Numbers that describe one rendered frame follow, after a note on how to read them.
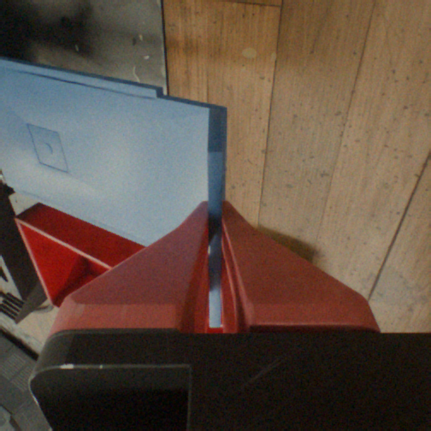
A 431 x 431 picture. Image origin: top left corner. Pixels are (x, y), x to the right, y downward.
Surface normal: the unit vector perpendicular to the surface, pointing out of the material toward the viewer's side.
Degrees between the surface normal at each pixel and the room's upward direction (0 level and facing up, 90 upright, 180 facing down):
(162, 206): 2
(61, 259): 90
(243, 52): 0
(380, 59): 0
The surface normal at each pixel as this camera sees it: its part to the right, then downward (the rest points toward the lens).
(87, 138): -0.50, 0.51
